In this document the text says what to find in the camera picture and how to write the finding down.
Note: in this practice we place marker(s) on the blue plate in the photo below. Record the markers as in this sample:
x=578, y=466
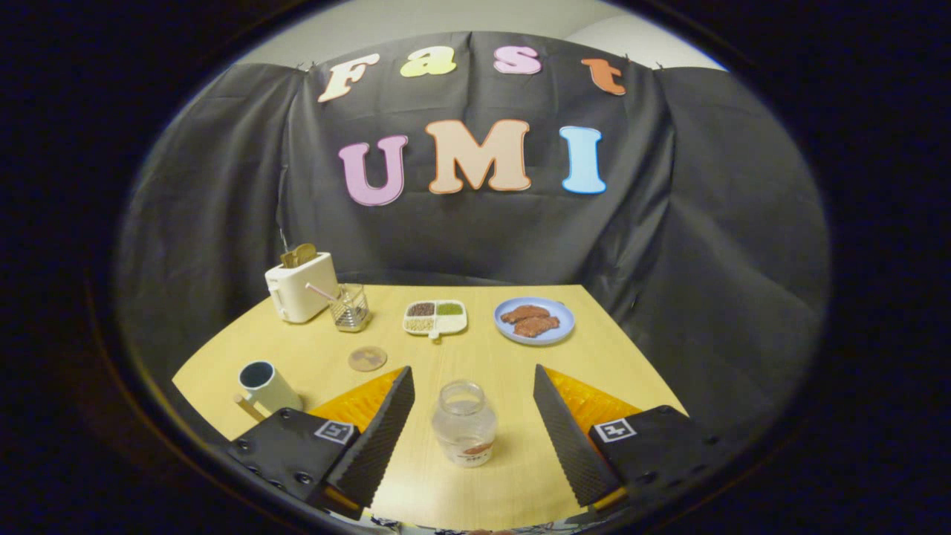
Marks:
x=535, y=321

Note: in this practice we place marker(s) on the brown meat slice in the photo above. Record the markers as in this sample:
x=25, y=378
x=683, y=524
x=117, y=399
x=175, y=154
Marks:
x=536, y=326
x=524, y=313

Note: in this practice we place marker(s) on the pale green cup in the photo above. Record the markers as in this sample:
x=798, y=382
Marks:
x=267, y=388

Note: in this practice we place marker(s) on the round cork coaster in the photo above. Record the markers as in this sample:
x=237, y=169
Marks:
x=368, y=358

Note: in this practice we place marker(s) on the toast slice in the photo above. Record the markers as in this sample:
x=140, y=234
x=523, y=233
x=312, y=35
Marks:
x=299, y=255

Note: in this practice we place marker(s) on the white divided snack tray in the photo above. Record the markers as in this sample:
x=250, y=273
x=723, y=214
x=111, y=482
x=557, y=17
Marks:
x=435, y=318

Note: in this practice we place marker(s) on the clear glass with straw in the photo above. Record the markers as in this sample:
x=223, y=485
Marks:
x=349, y=308

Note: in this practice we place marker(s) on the white toaster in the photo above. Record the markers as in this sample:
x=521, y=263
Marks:
x=301, y=290

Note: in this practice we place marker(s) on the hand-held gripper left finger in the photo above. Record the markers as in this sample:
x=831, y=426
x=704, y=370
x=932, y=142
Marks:
x=386, y=431

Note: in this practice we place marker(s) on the black backdrop cloth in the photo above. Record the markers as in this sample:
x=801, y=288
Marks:
x=475, y=230

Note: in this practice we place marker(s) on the clear plastic juice bottle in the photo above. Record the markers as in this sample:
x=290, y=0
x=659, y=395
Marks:
x=464, y=425

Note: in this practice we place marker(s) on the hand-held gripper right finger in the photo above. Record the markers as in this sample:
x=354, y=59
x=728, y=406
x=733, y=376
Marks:
x=568, y=438

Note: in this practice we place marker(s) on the wooden table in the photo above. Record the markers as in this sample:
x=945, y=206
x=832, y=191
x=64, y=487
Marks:
x=483, y=357

